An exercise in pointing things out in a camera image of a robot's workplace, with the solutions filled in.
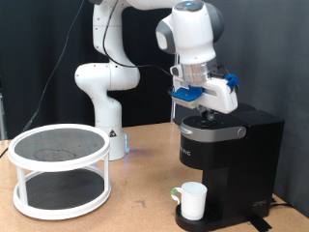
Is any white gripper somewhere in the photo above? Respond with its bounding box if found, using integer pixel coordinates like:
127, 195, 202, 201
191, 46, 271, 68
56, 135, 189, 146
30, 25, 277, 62
194, 77, 239, 123

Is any black Keurig coffee machine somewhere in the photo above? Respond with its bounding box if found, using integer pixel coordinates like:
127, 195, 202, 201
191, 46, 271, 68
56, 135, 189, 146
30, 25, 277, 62
175, 102, 286, 232

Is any white mug with green tag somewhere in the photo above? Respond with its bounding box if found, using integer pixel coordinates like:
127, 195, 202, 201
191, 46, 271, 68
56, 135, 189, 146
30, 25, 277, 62
170, 181, 209, 221

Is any dark grey partition panel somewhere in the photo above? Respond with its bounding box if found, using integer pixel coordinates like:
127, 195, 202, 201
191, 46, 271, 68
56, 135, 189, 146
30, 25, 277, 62
175, 0, 309, 218

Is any black tape strip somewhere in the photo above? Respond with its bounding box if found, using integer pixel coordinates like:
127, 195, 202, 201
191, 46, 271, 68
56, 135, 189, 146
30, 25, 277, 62
246, 214, 273, 232

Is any white two-tier turntable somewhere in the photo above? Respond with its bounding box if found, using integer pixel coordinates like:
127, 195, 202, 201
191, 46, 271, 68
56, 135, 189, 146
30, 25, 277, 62
7, 123, 113, 221

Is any grey vertical bar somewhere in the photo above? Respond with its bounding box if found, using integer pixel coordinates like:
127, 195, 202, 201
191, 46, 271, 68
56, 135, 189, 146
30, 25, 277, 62
0, 93, 7, 141

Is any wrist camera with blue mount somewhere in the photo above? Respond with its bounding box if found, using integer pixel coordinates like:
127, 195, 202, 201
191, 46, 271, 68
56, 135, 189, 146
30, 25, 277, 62
170, 85, 205, 110

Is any blue cable clip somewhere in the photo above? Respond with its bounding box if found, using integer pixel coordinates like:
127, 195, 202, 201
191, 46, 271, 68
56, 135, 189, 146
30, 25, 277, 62
224, 72, 240, 94

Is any black power cord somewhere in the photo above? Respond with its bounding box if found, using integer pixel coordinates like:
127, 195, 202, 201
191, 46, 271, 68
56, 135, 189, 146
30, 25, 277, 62
269, 196, 294, 209

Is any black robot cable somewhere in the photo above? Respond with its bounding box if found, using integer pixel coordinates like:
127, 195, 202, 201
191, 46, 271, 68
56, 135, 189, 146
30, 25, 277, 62
0, 0, 175, 158

